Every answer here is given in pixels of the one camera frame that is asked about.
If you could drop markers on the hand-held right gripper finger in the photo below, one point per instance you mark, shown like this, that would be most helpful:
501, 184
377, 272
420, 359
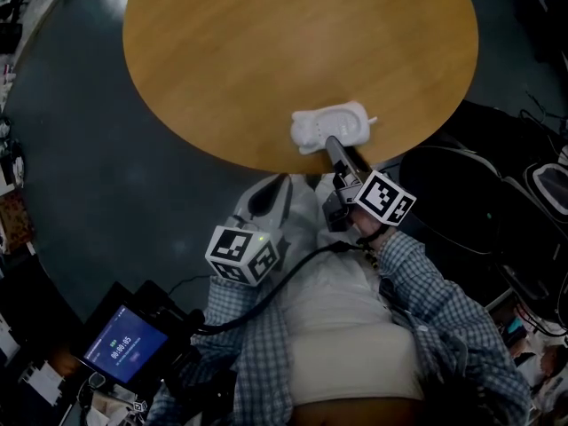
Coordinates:
358, 164
341, 160

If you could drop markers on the black office chair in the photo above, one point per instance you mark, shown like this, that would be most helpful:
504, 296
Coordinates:
452, 202

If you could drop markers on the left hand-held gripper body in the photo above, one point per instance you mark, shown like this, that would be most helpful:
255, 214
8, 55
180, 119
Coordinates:
237, 251

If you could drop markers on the brown patterned box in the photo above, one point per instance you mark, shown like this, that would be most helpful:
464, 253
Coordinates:
15, 222

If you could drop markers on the person's white shirt torso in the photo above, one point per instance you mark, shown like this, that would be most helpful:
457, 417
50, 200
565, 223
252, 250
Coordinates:
346, 335

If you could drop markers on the small black white patterned cube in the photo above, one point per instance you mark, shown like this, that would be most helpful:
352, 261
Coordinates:
140, 406

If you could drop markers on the white paper box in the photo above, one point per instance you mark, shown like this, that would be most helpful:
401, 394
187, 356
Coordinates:
42, 382

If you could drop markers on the person's right forearm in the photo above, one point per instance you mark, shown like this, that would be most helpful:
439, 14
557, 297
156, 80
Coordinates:
412, 273

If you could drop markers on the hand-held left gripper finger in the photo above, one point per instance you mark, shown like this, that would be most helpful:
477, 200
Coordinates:
273, 207
288, 202

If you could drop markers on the black monitor with blue screen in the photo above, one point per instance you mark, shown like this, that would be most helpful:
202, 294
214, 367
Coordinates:
126, 344

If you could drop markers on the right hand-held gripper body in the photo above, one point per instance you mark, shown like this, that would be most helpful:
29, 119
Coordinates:
384, 198

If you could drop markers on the black bag with grey trim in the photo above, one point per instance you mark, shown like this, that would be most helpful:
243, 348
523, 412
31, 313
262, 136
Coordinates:
550, 184

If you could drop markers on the person's left forearm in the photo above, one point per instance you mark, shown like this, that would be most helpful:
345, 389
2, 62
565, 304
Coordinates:
239, 304

